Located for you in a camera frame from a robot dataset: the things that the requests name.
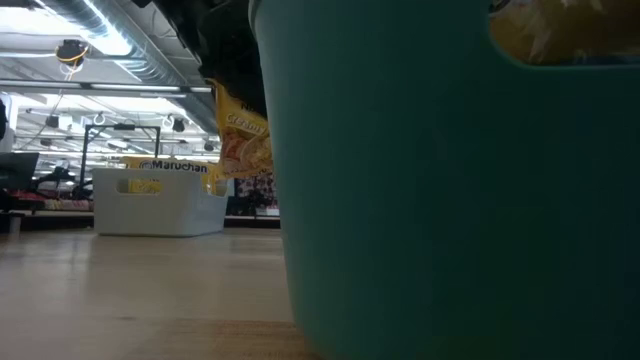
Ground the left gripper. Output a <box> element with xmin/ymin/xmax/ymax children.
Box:
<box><xmin>152</xmin><ymin>0</ymin><xmax>269</xmax><ymax>119</ymax></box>

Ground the white plastic bin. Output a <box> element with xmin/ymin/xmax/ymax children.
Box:
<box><xmin>92</xmin><ymin>167</ymin><xmax>230</xmax><ymax>238</ymax></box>

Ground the teal plastic bin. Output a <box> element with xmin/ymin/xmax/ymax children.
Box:
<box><xmin>248</xmin><ymin>0</ymin><xmax>640</xmax><ymax>360</ymax></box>

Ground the yellow blue Maruchan ramen packet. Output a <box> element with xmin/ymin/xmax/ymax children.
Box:
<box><xmin>488</xmin><ymin>0</ymin><xmax>640</xmax><ymax>67</ymax></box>

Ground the red patterned hanging cloth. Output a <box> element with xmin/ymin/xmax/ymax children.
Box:
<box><xmin>234</xmin><ymin>173</ymin><xmax>279</xmax><ymax>210</ymax></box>

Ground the black monitor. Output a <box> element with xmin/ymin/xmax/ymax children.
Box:
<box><xmin>0</xmin><ymin>152</ymin><xmax>40</xmax><ymax>191</ymax></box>

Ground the black metal room frame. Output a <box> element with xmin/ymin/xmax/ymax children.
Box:
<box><xmin>79</xmin><ymin>123</ymin><xmax>162</xmax><ymax>171</ymax></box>

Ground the black yellow ceiling cable reel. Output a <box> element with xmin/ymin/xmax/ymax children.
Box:
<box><xmin>54</xmin><ymin>38</ymin><xmax>90</xmax><ymax>66</ymax></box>

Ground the black aluminium table frame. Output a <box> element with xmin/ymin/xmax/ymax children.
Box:
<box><xmin>0</xmin><ymin>213</ymin><xmax>281</xmax><ymax>232</ymax></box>

